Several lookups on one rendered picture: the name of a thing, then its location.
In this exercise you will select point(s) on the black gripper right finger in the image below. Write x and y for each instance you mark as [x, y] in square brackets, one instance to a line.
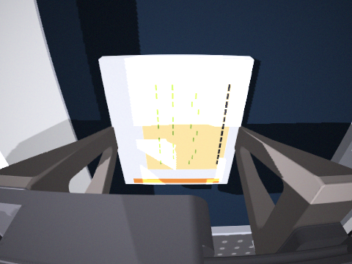
[316, 190]

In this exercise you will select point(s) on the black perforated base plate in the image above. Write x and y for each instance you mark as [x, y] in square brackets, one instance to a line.
[233, 245]

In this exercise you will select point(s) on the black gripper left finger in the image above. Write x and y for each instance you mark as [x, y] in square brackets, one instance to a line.
[53, 170]

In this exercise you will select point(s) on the white gel imager box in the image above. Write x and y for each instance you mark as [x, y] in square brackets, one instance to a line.
[300, 90]

